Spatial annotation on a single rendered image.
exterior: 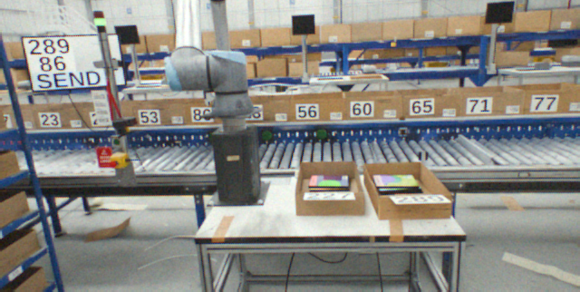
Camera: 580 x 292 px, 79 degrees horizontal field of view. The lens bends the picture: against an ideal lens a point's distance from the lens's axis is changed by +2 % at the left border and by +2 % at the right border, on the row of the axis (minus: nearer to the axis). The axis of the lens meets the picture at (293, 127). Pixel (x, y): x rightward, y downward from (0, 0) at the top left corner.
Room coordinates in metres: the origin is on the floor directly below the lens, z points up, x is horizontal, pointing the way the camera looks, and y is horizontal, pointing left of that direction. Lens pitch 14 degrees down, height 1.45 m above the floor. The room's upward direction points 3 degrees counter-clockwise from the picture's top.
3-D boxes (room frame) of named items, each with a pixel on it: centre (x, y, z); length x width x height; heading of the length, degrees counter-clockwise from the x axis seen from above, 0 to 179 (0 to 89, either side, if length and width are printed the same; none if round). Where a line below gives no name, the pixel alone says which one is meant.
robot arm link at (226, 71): (1.56, 0.28, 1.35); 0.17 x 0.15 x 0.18; 99
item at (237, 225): (1.44, -0.12, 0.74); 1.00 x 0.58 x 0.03; 86
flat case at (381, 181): (1.52, -0.46, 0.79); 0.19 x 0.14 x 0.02; 84
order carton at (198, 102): (2.65, 0.59, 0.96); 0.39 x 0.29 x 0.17; 84
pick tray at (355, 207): (1.49, -0.15, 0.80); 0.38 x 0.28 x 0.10; 174
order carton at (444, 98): (2.49, -0.98, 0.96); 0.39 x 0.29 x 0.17; 84
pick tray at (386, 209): (1.42, -0.47, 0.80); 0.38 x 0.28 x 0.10; 177
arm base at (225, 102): (1.56, 0.27, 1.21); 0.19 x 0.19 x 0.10
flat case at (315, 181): (1.59, -0.16, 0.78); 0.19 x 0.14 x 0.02; 81
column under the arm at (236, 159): (1.56, 0.27, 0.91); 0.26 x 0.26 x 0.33; 86
